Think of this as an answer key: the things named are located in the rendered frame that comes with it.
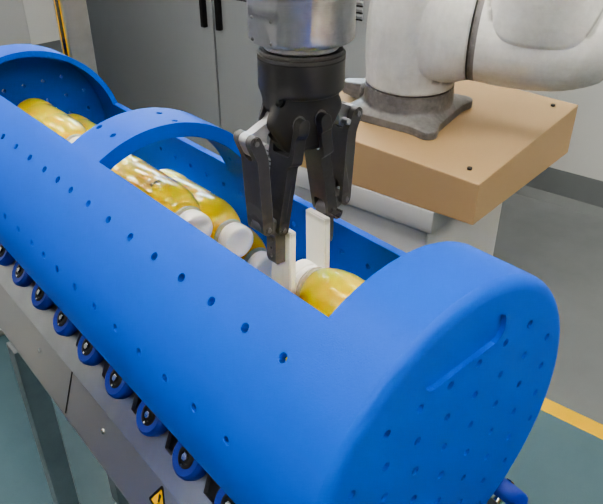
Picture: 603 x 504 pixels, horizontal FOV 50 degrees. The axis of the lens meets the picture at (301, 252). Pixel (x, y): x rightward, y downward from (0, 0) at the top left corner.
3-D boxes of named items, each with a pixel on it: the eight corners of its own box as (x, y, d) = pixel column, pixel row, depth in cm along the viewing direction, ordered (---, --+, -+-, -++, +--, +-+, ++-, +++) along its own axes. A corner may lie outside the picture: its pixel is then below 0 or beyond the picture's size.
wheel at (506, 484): (484, 460, 61) (472, 478, 61) (526, 490, 58) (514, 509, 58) (496, 471, 65) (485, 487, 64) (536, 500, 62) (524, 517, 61)
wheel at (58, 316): (74, 297, 86) (60, 294, 85) (88, 312, 83) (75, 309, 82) (59, 327, 87) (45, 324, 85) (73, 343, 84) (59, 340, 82)
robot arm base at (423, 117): (368, 80, 128) (370, 52, 125) (474, 104, 118) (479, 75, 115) (318, 111, 116) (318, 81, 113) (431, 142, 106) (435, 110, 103)
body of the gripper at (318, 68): (310, 29, 59) (309, 126, 64) (233, 43, 55) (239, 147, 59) (369, 44, 54) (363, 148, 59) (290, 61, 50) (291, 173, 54)
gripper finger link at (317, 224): (305, 209, 65) (310, 206, 65) (305, 267, 69) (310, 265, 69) (325, 219, 63) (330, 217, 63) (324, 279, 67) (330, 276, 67)
